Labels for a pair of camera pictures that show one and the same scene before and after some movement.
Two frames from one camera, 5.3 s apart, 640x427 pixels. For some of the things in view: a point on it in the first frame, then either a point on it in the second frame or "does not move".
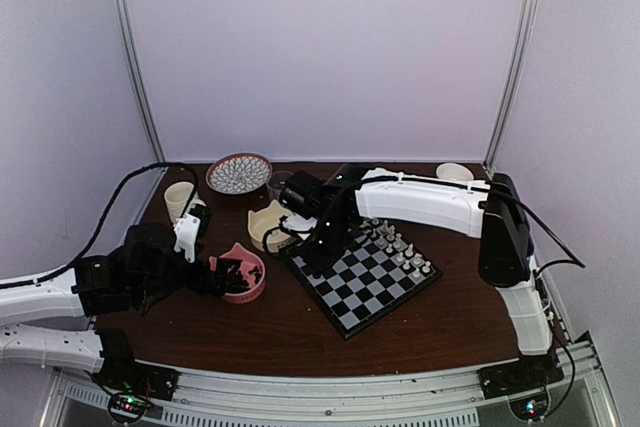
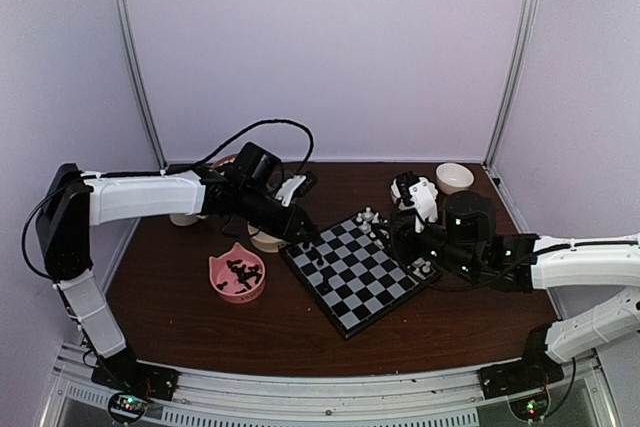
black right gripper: x=319 y=262 → x=401 y=233
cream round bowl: x=453 y=171 does not move
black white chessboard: x=377 y=271 does not move
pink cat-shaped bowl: x=251 y=268 does not move
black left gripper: x=219 y=281 → x=288 y=231
